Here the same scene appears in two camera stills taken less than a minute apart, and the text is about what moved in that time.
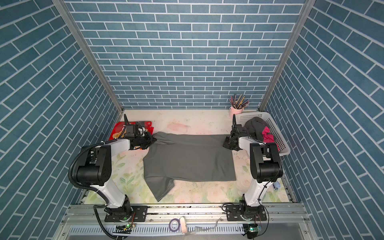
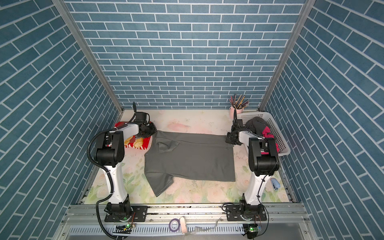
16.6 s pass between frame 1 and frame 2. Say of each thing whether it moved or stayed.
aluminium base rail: stayed
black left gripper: moved
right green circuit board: stayed
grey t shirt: stayed
